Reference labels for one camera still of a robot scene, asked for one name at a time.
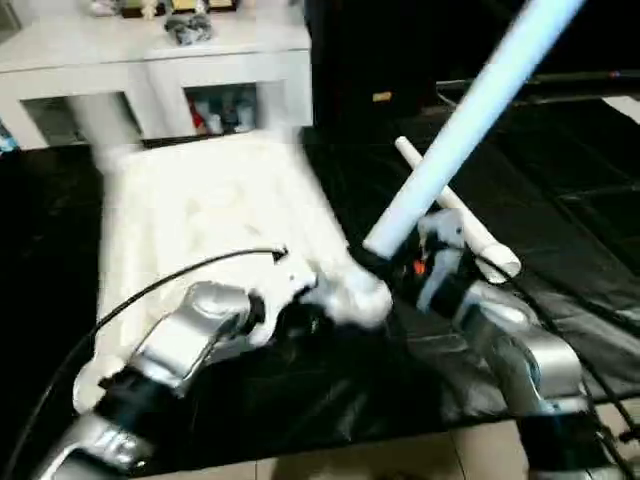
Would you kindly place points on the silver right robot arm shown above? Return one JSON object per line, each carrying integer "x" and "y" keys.
{"x": 520, "y": 350}

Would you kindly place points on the black work mat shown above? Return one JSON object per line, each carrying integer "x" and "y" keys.
{"x": 330, "y": 400}

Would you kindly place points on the small yellow label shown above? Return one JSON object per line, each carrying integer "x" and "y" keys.
{"x": 381, "y": 97}

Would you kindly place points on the red bottle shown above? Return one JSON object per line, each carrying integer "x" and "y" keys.
{"x": 200, "y": 115}

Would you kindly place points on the dark bundle on cabinet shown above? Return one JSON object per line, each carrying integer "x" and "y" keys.
{"x": 188, "y": 28}

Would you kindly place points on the dark framed plaque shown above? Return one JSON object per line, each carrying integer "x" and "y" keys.
{"x": 222, "y": 3}
{"x": 185, "y": 5}

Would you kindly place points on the white glass-door cabinet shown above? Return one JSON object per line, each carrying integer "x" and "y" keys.
{"x": 100, "y": 70}

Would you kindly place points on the small beige figurine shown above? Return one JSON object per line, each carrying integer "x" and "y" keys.
{"x": 150, "y": 8}

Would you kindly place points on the teal plastic object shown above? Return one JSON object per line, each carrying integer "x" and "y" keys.
{"x": 5, "y": 135}

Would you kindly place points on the spotted white mug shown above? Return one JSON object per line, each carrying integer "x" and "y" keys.
{"x": 105, "y": 5}

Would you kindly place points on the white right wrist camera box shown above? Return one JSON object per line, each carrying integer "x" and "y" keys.
{"x": 445, "y": 235}

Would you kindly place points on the dark metal rail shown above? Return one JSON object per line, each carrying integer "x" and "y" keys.
{"x": 560, "y": 82}

